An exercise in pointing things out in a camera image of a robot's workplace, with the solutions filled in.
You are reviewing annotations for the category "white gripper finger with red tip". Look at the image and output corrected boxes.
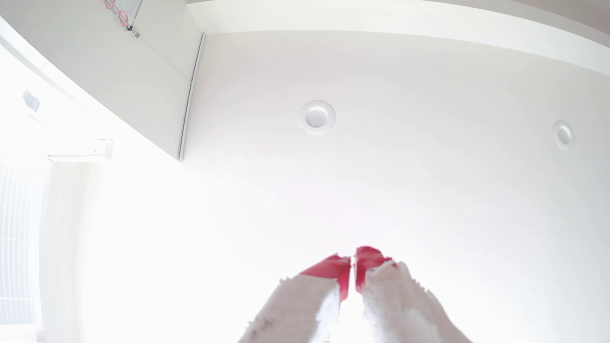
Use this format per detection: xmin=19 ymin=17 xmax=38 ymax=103
xmin=355 ymin=246 xmax=473 ymax=343
xmin=238 ymin=254 xmax=352 ymax=343

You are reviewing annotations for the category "round recessed ceiling light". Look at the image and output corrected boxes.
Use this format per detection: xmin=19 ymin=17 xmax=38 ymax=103
xmin=553 ymin=120 xmax=575 ymax=151
xmin=299 ymin=100 xmax=336 ymax=135

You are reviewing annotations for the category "white window blind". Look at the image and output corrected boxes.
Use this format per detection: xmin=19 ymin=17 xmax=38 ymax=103
xmin=0 ymin=162 xmax=44 ymax=329

